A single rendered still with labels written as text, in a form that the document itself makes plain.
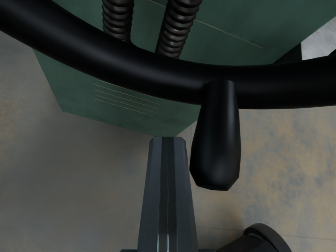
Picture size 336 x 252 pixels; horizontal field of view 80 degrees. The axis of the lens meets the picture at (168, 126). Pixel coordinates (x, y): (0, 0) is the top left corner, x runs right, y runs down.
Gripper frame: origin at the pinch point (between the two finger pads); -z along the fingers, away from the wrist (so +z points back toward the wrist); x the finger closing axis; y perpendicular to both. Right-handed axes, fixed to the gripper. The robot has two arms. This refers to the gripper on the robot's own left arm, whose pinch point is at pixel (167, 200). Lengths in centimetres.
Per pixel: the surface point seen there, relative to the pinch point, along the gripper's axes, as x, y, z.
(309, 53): 21.0, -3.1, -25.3
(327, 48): 25.2, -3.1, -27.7
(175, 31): 0.6, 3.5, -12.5
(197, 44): 4.8, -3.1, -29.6
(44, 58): -27.7, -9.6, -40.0
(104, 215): -22, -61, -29
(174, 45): 0.5, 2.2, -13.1
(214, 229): 19, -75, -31
